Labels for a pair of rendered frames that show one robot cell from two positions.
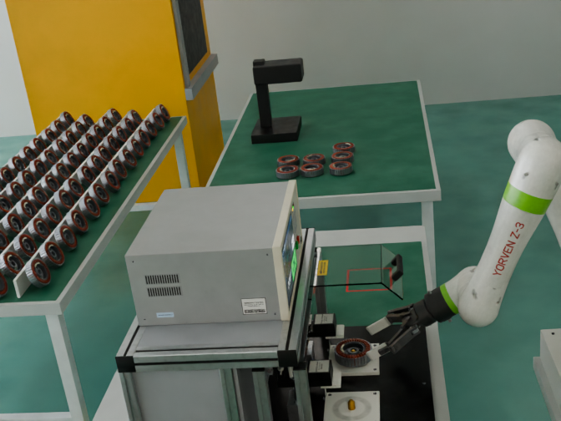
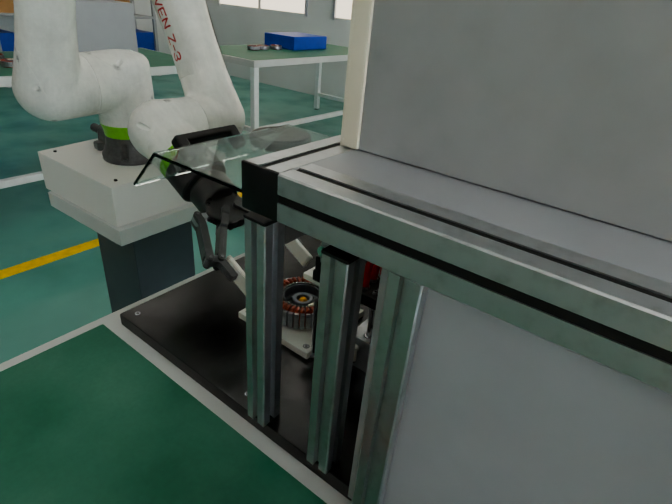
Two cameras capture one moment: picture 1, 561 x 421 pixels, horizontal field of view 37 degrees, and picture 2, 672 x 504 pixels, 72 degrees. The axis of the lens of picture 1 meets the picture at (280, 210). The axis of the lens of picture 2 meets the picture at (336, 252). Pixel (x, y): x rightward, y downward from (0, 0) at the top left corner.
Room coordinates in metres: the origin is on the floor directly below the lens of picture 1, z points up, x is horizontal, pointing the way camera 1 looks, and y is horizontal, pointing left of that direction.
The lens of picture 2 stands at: (2.65, 0.16, 1.25)
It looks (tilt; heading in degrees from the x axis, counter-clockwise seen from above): 29 degrees down; 207
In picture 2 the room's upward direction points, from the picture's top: 5 degrees clockwise
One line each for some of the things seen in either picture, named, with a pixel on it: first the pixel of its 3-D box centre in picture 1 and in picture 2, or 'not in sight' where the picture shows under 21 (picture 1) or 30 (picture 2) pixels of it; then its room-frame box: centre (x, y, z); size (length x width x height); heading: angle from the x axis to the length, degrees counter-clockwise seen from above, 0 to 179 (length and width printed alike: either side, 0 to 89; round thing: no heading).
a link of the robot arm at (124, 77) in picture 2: not in sight; (119, 93); (1.89, -0.83, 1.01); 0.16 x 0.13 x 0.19; 172
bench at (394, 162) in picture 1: (332, 195); not in sight; (4.36, -0.30, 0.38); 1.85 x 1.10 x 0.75; 171
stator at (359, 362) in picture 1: (353, 352); (302, 301); (2.11, -0.16, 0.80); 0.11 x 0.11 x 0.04
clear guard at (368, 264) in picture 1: (345, 273); (284, 177); (2.17, -0.17, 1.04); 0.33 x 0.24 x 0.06; 81
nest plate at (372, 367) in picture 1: (353, 359); (302, 313); (2.11, -0.16, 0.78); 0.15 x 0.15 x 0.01; 81
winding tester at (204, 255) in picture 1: (221, 249); (621, 56); (2.05, 0.17, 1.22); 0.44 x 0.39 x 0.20; 171
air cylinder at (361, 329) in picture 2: (305, 355); (375, 342); (2.13, -0.02, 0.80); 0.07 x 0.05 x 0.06; 171
